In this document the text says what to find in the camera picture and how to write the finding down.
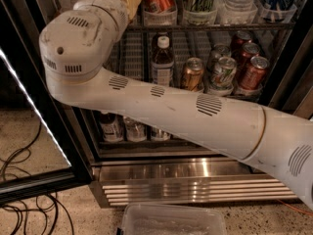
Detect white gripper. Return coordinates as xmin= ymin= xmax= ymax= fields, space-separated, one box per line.
xmin=72 ymin=0 xmax=144 ymax=44

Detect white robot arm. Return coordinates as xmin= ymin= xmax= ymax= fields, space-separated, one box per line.
xmin=39 ymin=0 xmax=313 ymax=209

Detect green striped can top shelf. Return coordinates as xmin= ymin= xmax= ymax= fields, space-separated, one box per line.
xmin=183 ymin=0 xmax=217 ymax=25

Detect gold can middle shelf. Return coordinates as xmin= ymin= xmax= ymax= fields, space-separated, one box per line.
xmin=180 ymin=57 xmax=204 ymax=91

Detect rear white diet can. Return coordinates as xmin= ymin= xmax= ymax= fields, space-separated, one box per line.
xmin=206 ymin=44 xmax=231 ymax=71

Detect red can rear right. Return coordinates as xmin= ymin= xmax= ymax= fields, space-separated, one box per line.
xmin=230 ymin=30 xmax=252 ymax=51

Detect white green diet can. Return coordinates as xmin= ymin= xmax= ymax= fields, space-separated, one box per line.
xmin=209 ymin=56 xmax=237 ymax=96

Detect red can middle right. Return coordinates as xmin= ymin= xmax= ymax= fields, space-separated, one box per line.
xmin=236 ymin=42 xmax=260 ymax=68

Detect small tea bottle bottom shelf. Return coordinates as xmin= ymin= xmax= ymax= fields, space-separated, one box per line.
xmin=100 ymin=114 xmax=123 ymax=143

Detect water bottle bottom shelf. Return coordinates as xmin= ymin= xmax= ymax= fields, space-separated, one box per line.
xmin=123 ymin=117 xmax=147 ymax=142

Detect silver can bottom shelf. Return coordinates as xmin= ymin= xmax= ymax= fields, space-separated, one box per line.
xmin=151 ymin=127 xmax=170 ymax=141

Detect blue can top right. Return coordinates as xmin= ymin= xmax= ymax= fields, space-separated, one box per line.
xmin=256 ymin=0 xmax=296 ymax=23

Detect red can front right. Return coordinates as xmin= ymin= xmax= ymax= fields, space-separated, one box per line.
xmin=239 ymin=56 xmax=269 ymax=91

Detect open fridge glass door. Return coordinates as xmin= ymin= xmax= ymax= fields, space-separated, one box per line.
xmin=0 ymin=0 xmax=92 ymax=205

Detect stainless fridge bottom grille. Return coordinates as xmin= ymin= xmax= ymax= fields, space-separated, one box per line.
xmin=89 ymin=174 xmax=296 ymax=208

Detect brown tea bottle white cap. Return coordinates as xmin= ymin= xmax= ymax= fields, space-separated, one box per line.
xmin=151 ymin=35 xmax=174 ymax=86

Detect clear water bottle top right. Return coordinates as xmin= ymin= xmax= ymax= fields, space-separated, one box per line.
xmin=225 ymin=0 xmax=256 ymax=24

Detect clear plastic bin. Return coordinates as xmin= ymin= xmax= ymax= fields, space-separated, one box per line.
xmin=116 ymin=203 xmax=227 ymax=235

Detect right fridge door frame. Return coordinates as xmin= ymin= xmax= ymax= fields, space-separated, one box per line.
xmin=267 ymin=26 xmax=313 ymax=119

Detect black cables on floor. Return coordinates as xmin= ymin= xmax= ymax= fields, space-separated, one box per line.
xmin=0 ymin=120 xmax=75 ymax=235

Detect orange cable on floor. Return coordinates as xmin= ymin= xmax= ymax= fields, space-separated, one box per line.
xmin=277 ymin=199 xmax=313 ymax=217

